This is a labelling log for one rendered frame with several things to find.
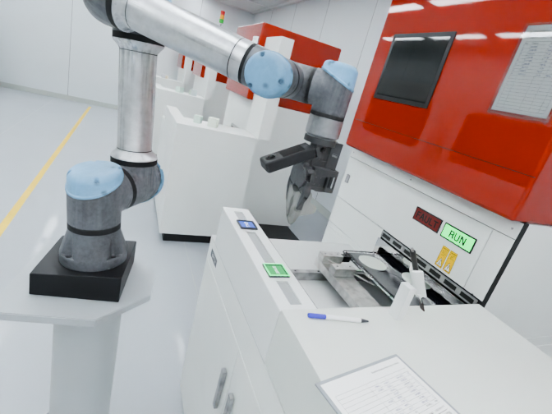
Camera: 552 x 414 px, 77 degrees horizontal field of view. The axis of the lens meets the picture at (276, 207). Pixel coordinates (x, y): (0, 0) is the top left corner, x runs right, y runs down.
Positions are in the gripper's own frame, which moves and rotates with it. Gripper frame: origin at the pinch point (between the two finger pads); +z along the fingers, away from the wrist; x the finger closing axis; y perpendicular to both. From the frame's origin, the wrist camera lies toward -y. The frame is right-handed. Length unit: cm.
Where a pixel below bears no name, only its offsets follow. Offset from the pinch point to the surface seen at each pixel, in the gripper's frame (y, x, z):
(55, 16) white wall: -181, 796, -44
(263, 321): -4.0, -9.4, 22.1
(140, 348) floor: -19, 76, 111
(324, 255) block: 27.4, 19.0, 19.9
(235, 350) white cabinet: -4.3, 0.1, 39.6
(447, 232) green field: 58, 3, 1
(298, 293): 3.1, -9.1, 14.7
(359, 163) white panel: 58, 58, -5
